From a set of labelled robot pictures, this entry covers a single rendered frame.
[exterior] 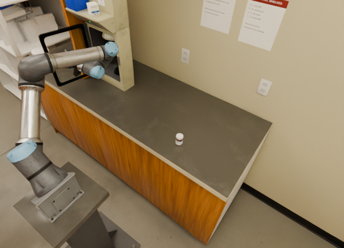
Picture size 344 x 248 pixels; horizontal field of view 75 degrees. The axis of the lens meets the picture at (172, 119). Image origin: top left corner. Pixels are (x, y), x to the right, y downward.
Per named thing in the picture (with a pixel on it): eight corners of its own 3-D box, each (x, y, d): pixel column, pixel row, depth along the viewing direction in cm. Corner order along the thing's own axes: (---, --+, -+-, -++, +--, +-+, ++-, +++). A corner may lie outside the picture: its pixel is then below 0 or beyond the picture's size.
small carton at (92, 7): (96, 12, 138) (94, 1, 134) (100, 14, 136) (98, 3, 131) (88, 13, 136) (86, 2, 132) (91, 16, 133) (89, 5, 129)
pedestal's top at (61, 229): (56, 251, 99) (54, 248, 96) (16, 209, 111) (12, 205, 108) (109, 195, 118) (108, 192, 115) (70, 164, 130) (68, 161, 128)
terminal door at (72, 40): (94, 72, 183) (83, 23, 154) (58, 87, 167) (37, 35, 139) (94, 72, 183) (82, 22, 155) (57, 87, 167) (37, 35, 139)
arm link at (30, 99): (12, 172, 100) (17, 55, 107) (14, 170, 113) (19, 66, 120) (43, 170, 107) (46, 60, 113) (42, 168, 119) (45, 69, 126)
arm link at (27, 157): (25, 180, 92) (1, 154, 89) (25, 177, 104) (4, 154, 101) (51, 160, 98) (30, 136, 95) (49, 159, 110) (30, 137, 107)
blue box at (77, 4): (80, 3, 147) (76, -12, 140) (90, 7, 143) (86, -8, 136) (66, 7, 141) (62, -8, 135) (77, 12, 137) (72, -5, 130)
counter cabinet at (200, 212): (100, 103, 305) (84, 40, 242) (239, 189, 222) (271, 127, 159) (55, 132, 266) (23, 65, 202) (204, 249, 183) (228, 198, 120)
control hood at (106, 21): (83, 19, 155) (80, 3, 148) (116, 32, 142) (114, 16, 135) (68, 23, 148) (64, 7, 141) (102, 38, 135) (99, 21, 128)
